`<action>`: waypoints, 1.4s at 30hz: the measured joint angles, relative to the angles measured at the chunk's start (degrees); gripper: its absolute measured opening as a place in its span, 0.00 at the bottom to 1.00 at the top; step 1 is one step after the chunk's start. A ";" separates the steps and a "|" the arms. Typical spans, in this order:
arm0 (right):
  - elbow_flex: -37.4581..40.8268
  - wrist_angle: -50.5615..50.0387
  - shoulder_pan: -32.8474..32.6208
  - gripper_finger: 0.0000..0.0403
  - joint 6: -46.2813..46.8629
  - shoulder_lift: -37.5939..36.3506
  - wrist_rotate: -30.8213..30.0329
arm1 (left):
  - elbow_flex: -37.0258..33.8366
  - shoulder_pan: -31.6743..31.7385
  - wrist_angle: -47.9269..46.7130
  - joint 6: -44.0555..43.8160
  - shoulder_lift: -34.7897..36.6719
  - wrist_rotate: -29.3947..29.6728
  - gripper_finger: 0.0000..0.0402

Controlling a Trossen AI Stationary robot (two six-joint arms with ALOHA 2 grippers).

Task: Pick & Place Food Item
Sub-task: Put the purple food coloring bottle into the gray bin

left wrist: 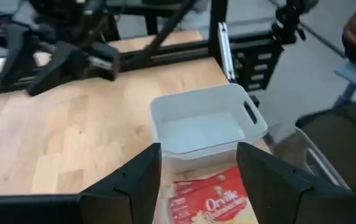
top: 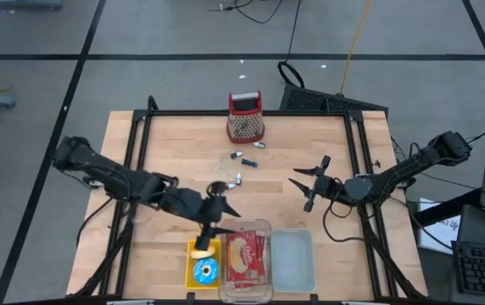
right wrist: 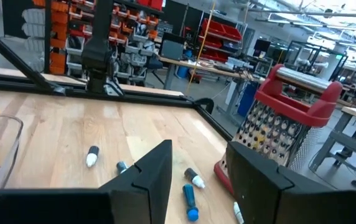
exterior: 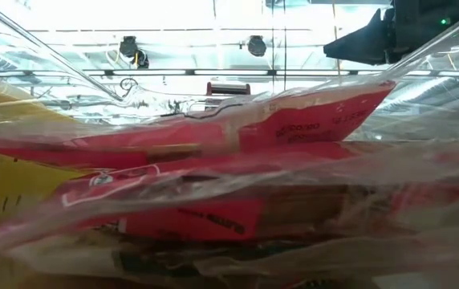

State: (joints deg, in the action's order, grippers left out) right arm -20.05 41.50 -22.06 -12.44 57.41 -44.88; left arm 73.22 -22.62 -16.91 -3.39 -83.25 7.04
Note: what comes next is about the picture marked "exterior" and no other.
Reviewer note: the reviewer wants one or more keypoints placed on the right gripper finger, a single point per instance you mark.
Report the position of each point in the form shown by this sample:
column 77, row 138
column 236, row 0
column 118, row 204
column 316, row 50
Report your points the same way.
column 362, row 46

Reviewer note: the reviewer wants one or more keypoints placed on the red snack packet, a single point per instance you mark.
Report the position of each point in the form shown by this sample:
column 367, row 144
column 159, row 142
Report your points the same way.
column 313, row 124
column 193, row 221

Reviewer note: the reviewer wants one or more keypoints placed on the clear plastic bag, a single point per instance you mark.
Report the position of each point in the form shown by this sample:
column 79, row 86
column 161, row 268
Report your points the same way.
column 414, row 192

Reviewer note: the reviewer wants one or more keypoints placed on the yellow plastic bin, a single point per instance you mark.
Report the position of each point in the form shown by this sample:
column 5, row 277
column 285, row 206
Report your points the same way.
column 5, row 188

